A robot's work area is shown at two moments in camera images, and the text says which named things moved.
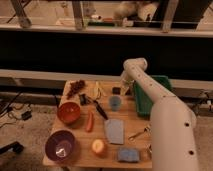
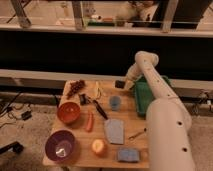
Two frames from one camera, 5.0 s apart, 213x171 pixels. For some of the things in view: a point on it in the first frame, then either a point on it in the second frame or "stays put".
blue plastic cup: (115, 103) stays put
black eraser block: (116, 90) -> (120, 84)
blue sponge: (128, 154) stays put
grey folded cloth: (114, 129) stays put
